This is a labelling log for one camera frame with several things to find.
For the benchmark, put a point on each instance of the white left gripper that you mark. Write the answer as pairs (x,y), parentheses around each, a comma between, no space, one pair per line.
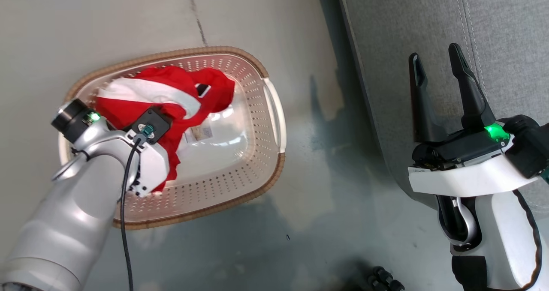
(152,166)

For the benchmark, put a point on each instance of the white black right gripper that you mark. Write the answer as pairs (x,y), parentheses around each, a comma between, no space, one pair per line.
(463,179)

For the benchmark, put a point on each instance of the red and white jersey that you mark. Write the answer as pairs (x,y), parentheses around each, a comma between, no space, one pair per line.
(128,106)

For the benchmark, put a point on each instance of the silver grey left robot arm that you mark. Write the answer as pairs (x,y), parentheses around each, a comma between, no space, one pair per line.
(64,222)

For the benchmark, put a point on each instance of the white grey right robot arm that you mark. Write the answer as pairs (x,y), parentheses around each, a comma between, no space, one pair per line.
(502,239)

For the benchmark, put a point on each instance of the beige perforated laundry basket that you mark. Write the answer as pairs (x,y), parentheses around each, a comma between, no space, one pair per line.
(240,154)

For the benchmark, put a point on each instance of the grey fabric ottoman seat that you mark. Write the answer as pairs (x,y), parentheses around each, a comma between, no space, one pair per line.
(407,16)

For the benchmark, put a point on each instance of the white paper label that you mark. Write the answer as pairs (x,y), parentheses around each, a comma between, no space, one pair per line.
(199,133)

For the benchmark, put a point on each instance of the black roller robot wheel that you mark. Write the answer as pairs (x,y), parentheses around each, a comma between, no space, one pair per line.
(384,280)

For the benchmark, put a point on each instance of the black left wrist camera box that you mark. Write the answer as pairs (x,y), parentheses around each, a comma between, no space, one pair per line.
(150,121)

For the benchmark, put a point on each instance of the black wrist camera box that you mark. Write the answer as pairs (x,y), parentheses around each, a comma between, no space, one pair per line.
(527,145)
(150,121)

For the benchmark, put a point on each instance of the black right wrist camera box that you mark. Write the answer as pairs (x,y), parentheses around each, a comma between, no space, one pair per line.
(527,145)

